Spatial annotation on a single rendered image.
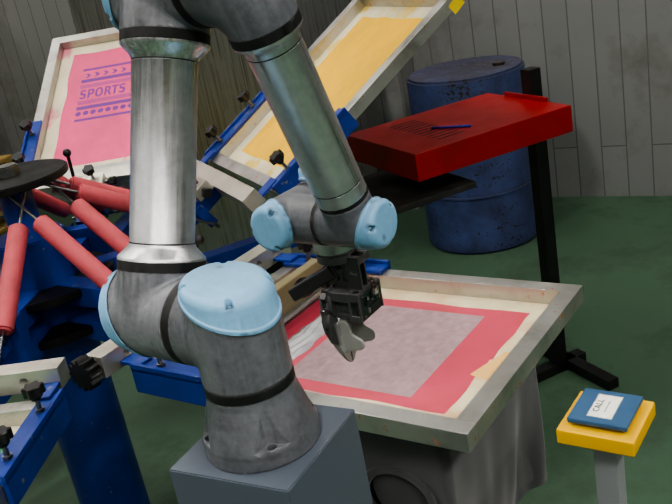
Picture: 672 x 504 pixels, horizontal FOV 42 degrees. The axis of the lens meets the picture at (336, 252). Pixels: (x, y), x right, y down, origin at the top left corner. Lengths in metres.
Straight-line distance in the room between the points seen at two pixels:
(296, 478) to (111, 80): 2.60
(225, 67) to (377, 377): 3.11
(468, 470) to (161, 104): 0.94
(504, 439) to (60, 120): 2.18
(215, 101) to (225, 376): 3.75
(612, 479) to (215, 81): 3.52
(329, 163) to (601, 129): 4.19
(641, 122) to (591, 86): 0.35
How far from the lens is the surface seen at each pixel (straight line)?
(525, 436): 2.00
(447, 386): 1.67
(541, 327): 1.76
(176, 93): 1.12
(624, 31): 5.14
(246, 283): 1.04
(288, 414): 1.08
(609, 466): 1.59
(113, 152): 3.20
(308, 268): 2.04
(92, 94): 3.47
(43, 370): 1.93
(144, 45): 1.12
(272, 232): 1.29
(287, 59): 1.09
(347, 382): 1.73
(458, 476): 1.68
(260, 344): 1.03
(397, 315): 1.96
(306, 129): 1.13
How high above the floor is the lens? 1.80
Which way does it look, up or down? 21 degrees down
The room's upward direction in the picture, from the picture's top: 11 degrees counter-clockwise
